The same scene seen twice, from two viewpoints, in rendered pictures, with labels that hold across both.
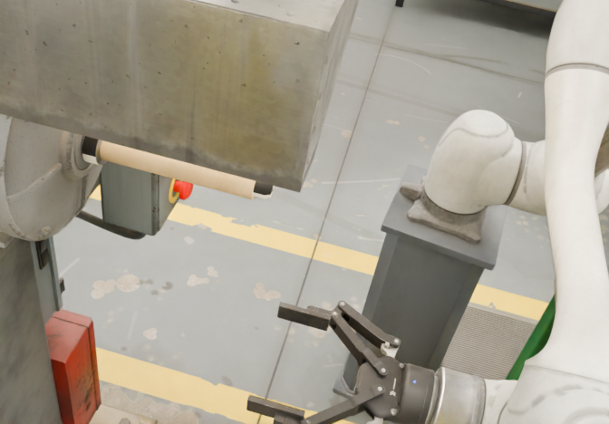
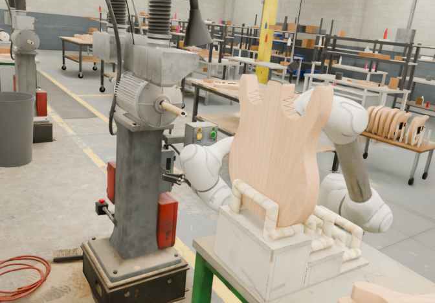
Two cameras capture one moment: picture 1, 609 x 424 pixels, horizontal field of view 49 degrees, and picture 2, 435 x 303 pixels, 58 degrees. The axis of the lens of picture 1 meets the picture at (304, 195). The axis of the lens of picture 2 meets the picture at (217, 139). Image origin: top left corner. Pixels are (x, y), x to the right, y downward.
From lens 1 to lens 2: 1.42 m
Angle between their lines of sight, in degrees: 47
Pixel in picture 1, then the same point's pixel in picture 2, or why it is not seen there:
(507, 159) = (340, 191)
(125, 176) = (188, 138)
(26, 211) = (142, 109)
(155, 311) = not seen: hidden behind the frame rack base
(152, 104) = (148, 70)
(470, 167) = (323, 191)
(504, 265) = not seen: outside the picture
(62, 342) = (165, 201)
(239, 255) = not seen: hidden behind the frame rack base
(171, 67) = (150, 62)
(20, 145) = (144, 93)
